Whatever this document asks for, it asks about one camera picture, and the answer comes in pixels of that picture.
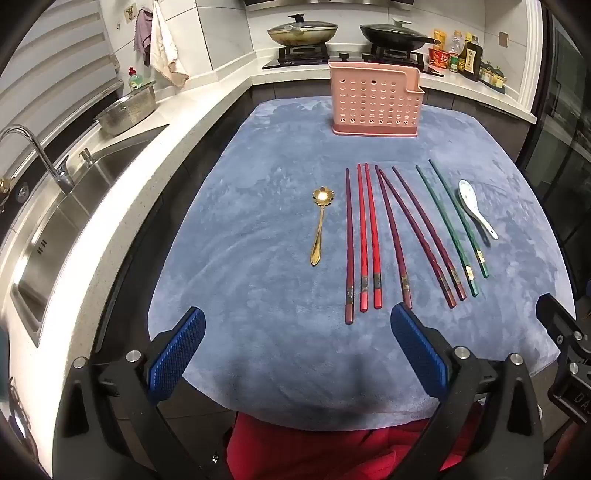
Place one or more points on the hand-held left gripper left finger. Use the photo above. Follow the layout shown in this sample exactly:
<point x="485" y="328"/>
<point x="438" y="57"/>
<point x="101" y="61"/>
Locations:
<point x="178" y="353"/>

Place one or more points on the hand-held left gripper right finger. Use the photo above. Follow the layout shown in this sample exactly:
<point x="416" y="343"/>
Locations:
<point x="418" y="350"/>

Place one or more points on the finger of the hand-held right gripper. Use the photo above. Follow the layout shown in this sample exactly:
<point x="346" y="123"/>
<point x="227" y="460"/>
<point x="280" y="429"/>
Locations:
<point x="561" y="323"/>

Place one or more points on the green chopstick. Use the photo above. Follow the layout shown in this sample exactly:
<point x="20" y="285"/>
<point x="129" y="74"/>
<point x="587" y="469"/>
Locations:
<point x="458" y="218"/>
<point x="446" y="230"/>

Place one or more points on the red chopstick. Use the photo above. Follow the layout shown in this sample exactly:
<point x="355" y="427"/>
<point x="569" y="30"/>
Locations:
<point x="373" y="230"/>
<point x="362" y="230"/>

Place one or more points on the pink perforated utensil holder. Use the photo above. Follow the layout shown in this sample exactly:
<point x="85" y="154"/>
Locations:
<point x="369" y="101"/>

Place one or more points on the maroon chopstick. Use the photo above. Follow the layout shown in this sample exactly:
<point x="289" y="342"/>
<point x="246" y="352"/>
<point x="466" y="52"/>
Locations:
<point x="415" y="238"/>
<point x="392" y="230"/>
<point x="428" y="233"/>

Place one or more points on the dark purple chopstick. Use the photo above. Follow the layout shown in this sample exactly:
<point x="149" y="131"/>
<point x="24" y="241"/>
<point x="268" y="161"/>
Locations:
<point x="350" y="244"/>

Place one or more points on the person's red clothing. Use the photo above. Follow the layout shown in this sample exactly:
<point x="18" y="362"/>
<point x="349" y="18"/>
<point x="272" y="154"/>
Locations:
<point x="323" y="452"/>

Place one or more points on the gold flower-shaped spoon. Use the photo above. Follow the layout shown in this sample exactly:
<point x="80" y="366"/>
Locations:
<point x="319" y="230"/>

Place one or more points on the blue-grey plush mat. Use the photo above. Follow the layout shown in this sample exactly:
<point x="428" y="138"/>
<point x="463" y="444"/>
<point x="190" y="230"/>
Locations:
<point x="277" y="230"/>

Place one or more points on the white ceramic spoon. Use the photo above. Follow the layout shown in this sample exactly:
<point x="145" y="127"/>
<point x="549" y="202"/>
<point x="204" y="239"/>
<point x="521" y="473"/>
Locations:
<point x="467" y="194"/>

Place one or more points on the stainless steel sink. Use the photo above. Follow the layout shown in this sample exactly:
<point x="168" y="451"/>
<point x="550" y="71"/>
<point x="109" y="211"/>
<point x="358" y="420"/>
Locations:
<point x="69" y="230"/>

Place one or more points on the glass sliding door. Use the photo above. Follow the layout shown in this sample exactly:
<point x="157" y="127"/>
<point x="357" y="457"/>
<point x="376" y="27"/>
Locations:
<point x="563" y="115"/>

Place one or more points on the chrome faucet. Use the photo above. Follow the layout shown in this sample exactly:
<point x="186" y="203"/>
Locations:
<point x="55" y="164"/>

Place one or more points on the spice jar rack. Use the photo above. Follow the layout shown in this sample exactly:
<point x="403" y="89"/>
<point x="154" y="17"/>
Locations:
<point x="491" y="76"/>

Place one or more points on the green dish soap bottle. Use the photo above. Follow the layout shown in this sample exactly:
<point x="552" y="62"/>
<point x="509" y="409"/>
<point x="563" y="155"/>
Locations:
<point x="135" y="79"/>

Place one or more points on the dark soy sauce bottle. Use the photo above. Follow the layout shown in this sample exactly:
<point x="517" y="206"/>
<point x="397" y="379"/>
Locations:
<point x="471" y="60"/>

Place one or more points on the small green-capped jar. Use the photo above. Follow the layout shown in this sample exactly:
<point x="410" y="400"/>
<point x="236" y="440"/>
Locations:
<point x="455" y="63"/>

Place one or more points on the clear plastic bottle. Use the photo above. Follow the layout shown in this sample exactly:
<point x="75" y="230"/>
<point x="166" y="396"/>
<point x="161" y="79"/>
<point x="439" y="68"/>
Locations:
<point x="456" y="44"/>

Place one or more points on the white hanging towel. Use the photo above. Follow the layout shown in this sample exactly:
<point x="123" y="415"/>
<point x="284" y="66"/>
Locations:
<point x="166" y="50"/>

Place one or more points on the black gas stove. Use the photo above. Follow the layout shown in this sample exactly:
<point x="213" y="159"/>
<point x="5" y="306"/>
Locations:
<point x="323" y="57"/>

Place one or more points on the yellow seasoning packet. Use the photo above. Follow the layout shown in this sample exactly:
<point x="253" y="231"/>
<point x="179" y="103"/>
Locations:
<point x="438" y="39"/>

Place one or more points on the white window blinds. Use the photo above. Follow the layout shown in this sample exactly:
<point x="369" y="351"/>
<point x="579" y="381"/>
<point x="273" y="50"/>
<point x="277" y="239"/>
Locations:
<point x="51" y="69"/>

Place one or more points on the black wok with lid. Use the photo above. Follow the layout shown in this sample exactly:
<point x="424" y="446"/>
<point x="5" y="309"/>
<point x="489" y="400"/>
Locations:
<point x="397" y="36"/>

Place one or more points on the purple hanging cloth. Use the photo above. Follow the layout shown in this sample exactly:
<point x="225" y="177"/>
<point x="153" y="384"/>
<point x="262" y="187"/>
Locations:
<point x="144" y="30"/>

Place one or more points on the beige wok with lid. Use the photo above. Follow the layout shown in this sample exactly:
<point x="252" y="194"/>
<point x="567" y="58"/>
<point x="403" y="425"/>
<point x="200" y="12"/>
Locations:
<point x="300" y="33"/>

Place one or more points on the gold wall switch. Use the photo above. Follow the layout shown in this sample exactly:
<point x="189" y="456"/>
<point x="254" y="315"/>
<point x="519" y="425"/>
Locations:
<point x="502" y="39"/>

